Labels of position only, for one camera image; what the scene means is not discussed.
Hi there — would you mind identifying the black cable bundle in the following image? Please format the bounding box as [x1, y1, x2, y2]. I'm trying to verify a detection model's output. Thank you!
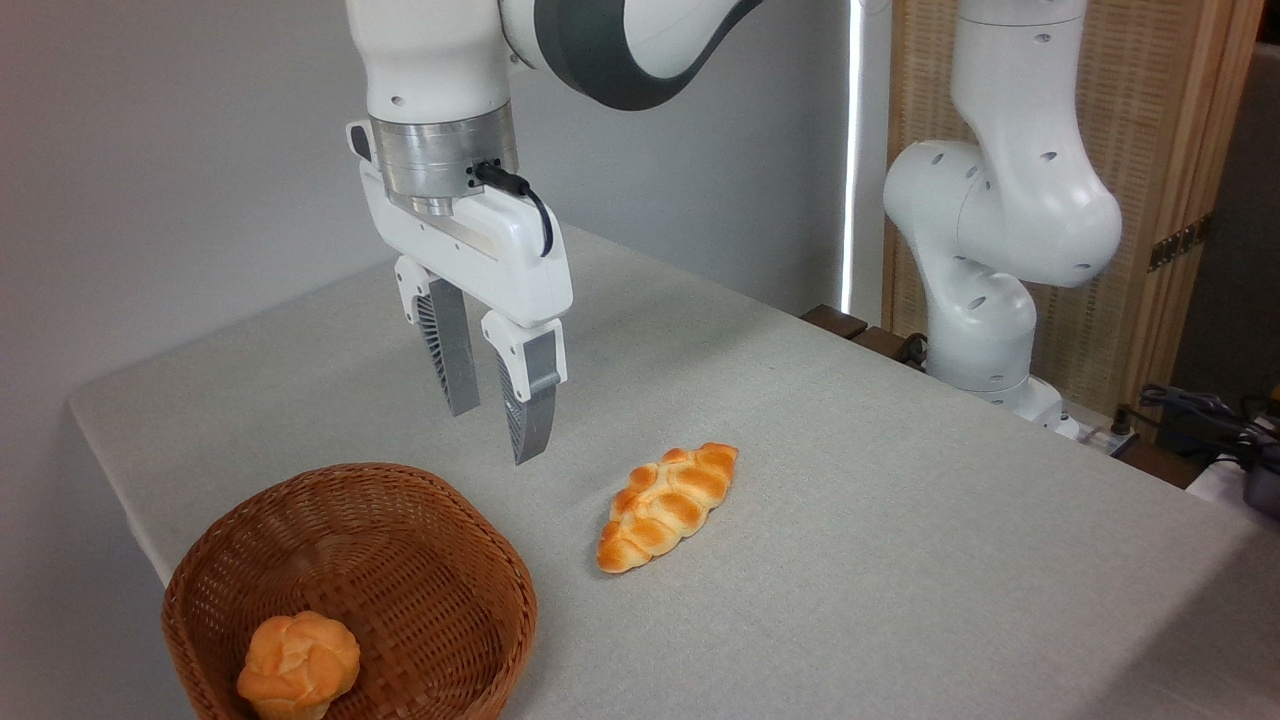
[1115, 383, 1280, 476]

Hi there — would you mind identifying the brown wicker basket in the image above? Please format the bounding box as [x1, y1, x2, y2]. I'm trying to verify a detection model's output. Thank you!
[161, 462, 538, 720]

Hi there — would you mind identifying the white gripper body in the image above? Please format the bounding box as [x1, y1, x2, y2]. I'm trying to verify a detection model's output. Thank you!
[347, 120, 574, 329]

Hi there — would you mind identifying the brass screen hinge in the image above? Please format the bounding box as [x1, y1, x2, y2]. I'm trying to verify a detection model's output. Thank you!
[1147, 213, 1213, 273]

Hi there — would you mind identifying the dark brown wooden tabletop edge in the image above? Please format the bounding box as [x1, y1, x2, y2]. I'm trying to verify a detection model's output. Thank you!
[800, 304, 929, 373]

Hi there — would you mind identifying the grey tablecloth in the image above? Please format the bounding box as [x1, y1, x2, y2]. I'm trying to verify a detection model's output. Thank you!
[68, 222, 1280, 720]

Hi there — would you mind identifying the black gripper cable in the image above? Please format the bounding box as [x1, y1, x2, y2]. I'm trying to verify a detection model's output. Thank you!
[473, 160, 554, 258]

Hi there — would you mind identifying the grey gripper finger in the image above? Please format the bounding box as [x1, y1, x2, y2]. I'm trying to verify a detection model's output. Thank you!
[481, 310, 567, 466]
[393, 256, 481, 417]

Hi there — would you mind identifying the round knotted bread roll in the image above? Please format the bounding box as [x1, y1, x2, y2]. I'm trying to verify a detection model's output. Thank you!
[236, 611, 362, 720]

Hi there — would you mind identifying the white power strip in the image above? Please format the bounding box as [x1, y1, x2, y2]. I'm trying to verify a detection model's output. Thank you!
[1062, 412, 1141, 459]

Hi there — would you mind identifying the wooden bamboo folding screen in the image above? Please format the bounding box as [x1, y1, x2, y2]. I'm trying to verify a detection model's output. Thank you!
[882, 0, 1266, 441]

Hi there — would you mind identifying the braided golden bread loaf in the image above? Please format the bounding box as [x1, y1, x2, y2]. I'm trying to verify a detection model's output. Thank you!
[597, 442, 740, 575]

